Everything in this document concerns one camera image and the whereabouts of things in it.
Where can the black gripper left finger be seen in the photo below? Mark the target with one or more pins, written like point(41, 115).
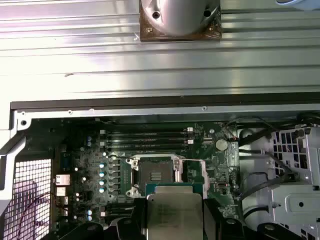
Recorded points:
point(125, 230)

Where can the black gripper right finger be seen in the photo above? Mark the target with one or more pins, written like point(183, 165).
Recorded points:
point(215, 225)

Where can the silver CPU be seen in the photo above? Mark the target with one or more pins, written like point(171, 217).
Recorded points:
point(172, 212)

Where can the metal socket cover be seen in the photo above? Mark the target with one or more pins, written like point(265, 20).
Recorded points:
point(179, 172)

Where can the black RAM slot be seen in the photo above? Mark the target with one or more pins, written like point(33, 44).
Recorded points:
point(145, 130)
point(122, 205)
point(145, 147)
point(122, 211)
point(145, 135)
point(145, 141)

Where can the CPU socket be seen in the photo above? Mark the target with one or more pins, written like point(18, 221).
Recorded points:
point(147, 167)

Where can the green motherboard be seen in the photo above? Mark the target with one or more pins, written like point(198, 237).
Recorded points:
point(200, 155)

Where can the silver coin battery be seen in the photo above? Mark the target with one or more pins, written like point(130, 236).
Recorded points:
point(221, 144)

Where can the metal disk bay cage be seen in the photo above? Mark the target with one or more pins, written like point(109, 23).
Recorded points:
point(292, 200)

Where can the black PC case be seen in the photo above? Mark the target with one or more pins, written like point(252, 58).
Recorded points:
point(150, 111)

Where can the brown square base plate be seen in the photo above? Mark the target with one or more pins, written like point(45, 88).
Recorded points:
point(150, 35)

